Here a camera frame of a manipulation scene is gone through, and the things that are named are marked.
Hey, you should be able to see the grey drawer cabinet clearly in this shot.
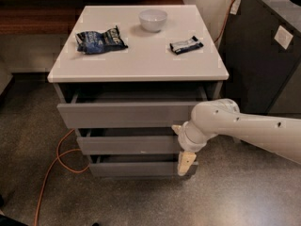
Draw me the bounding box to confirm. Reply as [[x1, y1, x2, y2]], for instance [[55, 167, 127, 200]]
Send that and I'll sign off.
[[48, 6, 229, 178]]

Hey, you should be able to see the blue chip bag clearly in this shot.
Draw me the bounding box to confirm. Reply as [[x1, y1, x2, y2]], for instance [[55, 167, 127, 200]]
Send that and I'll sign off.
[[75, 26, 128, 55]]

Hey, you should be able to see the grey top drawer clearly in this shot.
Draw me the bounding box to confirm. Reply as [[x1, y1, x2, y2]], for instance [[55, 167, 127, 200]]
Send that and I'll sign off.
[[57, 86, 209, 129]]

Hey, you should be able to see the white label sticker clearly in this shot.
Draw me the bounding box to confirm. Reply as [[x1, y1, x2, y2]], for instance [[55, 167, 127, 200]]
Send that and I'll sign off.
[[274, 25, 293, 49]]

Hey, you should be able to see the small dark snack packet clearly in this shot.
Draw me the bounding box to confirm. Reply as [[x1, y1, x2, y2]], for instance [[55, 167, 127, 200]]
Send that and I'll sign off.
[[169, 36, 203, 55]]

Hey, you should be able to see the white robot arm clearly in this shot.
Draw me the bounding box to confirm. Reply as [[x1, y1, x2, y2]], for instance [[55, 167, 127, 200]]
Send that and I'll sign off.
[[172, 99, 301, 176]]

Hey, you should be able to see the wooden bench shelf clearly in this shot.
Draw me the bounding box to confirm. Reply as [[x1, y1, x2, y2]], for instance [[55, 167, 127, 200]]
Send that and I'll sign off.
[[0, 0, 184, 35]]

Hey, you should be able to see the white bowl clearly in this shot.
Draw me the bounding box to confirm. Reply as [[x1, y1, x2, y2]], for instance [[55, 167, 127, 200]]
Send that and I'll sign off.
[[138, 8, 167, 32]]

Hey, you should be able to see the orange floor cable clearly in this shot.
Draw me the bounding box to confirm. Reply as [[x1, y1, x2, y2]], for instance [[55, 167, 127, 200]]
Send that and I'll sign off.
[[33, 128, 89, 226]]

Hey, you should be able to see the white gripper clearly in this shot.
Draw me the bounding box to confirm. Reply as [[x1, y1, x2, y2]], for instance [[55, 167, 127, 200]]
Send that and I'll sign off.
[[171, 121, 209, 176]]

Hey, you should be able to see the dark grey bin cabinet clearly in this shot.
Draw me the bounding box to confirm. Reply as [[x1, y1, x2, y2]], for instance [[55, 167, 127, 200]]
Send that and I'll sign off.
[[219, 0, 301, 116]]

